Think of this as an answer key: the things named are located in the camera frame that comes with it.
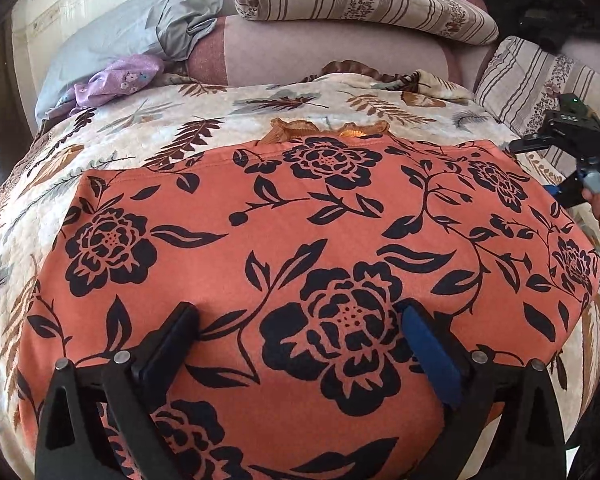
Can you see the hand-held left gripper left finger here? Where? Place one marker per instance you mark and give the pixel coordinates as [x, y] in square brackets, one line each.
[165, 346]

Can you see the purple floral cloth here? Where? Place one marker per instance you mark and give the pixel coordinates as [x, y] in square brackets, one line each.
[115, 80]

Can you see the leaf print blanket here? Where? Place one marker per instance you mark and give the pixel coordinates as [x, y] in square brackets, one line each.
[130, 125]

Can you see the striped floral square pillow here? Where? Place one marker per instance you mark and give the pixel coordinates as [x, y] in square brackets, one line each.
[520, 85]

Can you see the grey satin cloth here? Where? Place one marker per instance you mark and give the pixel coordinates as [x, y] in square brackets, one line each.
[190, 15]

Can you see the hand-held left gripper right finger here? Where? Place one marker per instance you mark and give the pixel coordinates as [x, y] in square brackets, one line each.
[430, 355]

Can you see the pile of dark clothes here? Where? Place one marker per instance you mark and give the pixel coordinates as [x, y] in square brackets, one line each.
[530, 5]

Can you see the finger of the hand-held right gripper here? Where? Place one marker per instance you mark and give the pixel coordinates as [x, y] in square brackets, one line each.
[525, 145]
[562, 191]

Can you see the mauve pink pillow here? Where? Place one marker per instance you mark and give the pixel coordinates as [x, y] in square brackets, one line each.
[280, 55]

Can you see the light blue pillow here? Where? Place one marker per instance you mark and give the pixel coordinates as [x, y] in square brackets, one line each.
[105, 35]

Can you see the striped floral bolster pillow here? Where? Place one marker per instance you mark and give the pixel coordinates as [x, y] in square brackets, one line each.
[380, 0]

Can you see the orange floral shirt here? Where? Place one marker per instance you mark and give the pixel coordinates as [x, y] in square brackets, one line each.
[280, 240]

